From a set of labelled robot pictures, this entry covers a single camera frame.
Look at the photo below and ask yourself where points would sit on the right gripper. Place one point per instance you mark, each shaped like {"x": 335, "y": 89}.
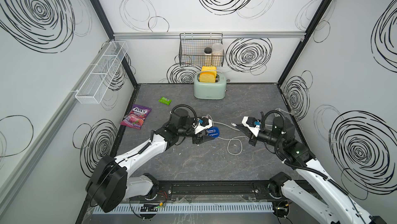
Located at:
{"x": 244, "y": 129}

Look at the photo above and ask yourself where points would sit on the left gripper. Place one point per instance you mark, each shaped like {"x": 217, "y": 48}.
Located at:
{"x": 201, "y": 139}

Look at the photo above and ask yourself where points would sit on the blue electric shaver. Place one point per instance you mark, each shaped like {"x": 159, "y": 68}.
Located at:
{"x": 213, "y": 132}

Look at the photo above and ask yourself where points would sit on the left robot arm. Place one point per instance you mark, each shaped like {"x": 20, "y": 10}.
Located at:
{"x": 112, "y": 182}

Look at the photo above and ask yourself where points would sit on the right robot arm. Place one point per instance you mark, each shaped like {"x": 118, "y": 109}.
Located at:
{"x": 334, "y": 206}

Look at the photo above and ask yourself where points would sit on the green snack packet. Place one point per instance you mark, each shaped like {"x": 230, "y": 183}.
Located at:
{"x": 165, "y": 101}

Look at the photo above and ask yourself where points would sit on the mint green toaster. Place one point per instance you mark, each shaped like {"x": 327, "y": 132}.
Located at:
{"x": 210, "y": 91}

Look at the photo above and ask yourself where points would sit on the front yellow toast slice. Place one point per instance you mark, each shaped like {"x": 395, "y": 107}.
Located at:
{"x": 208, "y": 77}

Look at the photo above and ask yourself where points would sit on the yellow toast slice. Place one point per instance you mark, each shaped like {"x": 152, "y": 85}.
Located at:
{"x": 208, "y": 77}
{"x": 209, "y": 70}

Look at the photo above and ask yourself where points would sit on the rear yellow toast slice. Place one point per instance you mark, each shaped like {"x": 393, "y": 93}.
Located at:
{"x": 209, "y": 70}

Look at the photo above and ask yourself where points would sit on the purple candy bag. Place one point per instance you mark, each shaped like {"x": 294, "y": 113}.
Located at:
{"x": 136, "y": 117}

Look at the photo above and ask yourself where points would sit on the dark lid spice jar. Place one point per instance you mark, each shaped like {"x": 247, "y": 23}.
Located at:
{"x": 208, "y": 56}

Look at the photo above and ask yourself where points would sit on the white lid spice jar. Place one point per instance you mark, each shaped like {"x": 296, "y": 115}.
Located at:
{"x": 217, "y": 54}

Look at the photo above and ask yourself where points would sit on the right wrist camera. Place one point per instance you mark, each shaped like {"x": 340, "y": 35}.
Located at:
{"x": 253, "y": 125}

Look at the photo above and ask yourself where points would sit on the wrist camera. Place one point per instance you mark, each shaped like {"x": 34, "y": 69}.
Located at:
{"x": 204, "y": 123}
{"x": 253, "y": 125}

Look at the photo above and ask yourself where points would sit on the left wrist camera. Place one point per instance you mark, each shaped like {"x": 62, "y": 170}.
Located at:
{"x": 204, "y": 123}

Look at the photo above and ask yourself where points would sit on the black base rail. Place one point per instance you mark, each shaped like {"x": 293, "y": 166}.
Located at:
{"x": 217, "y": 188}

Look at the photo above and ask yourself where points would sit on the white slotted cable duct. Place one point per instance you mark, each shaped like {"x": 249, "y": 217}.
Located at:
{"x": 194, "y": 208}

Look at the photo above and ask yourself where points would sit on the black wire wall basket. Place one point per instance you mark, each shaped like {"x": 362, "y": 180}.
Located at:
{"x": 192, "y": 45}

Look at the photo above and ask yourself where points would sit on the white mesh wall shelf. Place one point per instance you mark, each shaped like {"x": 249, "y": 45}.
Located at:
{"x": 95, "y": 86}

